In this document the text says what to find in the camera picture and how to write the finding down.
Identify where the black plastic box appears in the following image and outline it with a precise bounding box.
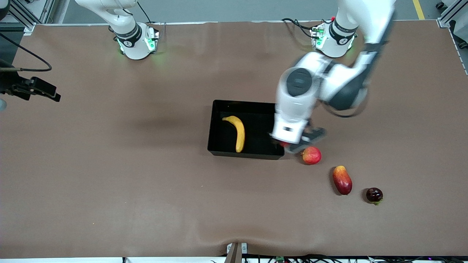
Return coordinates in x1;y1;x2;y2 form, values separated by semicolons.
207;99;286;160

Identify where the yellow banana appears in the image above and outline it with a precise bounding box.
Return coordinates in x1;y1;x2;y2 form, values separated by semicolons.
222;115;246;153

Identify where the red apple with stem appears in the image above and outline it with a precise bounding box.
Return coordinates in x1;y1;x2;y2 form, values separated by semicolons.
301;146;322;165

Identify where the red yellow mango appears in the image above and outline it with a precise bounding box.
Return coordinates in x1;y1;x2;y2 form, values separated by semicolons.
332;165;353;195

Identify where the brown table cover mat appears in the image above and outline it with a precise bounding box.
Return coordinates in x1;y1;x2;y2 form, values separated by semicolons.
0;20;468;258

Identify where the aluminium frame post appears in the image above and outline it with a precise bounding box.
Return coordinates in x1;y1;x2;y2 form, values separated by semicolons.
437;0;468;50
0;0;55;35

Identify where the black base cable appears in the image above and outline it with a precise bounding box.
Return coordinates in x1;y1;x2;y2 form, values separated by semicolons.
137;0;152;24
282;18;322;39

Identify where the table edge clamp bracket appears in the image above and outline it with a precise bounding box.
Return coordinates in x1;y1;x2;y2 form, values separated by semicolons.
225;242;248;263

